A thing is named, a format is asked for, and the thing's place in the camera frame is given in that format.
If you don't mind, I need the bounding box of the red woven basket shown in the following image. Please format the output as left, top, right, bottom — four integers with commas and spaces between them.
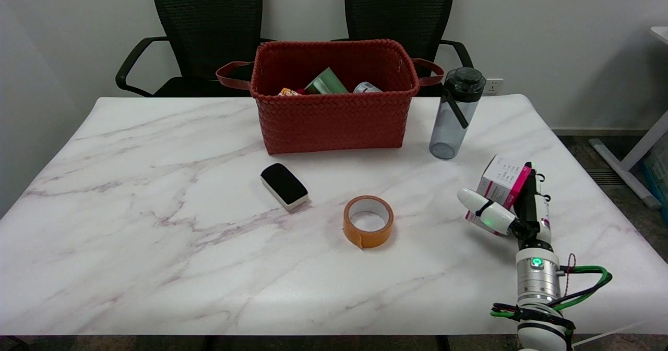
216, 39, 445, 155

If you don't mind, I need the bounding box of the green carton box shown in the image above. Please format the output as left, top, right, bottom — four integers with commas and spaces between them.
304, 67, 349, 95

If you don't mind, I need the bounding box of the blue storage bin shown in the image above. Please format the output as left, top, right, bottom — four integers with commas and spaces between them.
642, 148, 668, 221

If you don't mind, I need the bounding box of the orange tape roll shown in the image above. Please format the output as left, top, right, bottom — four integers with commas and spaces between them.
343, 195, 395, 249

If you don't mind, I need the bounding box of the green robot cable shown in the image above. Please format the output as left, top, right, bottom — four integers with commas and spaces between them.
491, 265, 613, 319

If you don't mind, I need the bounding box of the white and pink paper box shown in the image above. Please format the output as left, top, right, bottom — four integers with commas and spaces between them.
465, 155, 532, 237

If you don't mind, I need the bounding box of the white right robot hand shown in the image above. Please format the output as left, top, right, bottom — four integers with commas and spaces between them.
457, 162, 553, 252

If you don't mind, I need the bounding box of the grey water bottle black lid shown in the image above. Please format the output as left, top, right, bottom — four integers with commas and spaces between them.
429, 67, 487, 160

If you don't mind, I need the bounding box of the thin red wire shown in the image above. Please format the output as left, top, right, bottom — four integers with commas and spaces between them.
561, 253, 576, 297

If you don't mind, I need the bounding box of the black mesh office chair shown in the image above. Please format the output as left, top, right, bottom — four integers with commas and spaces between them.
331, 0, 474, 97
115, 0, 275, 98

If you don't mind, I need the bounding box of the white desk frame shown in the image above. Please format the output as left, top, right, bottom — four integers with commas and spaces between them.
590, 27, 668, 210

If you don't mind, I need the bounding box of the black whiteboard eraser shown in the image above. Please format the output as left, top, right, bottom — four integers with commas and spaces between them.
260, 163, 309, 211

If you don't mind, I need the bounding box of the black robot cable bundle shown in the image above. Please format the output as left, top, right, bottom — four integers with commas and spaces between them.
492, 273, 611, 332

